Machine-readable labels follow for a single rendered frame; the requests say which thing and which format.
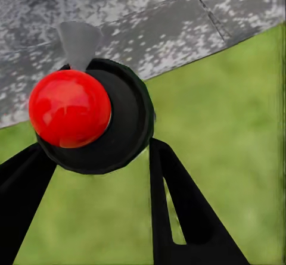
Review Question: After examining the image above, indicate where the insectifuge atomizer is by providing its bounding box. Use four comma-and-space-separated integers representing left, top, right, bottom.
28, 21, 156, 174

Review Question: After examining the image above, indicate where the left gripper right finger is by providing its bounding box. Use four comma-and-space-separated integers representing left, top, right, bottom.
149, 138, 250, 265

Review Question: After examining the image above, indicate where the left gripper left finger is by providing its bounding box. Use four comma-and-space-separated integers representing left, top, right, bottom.
0, 143, 58, 265

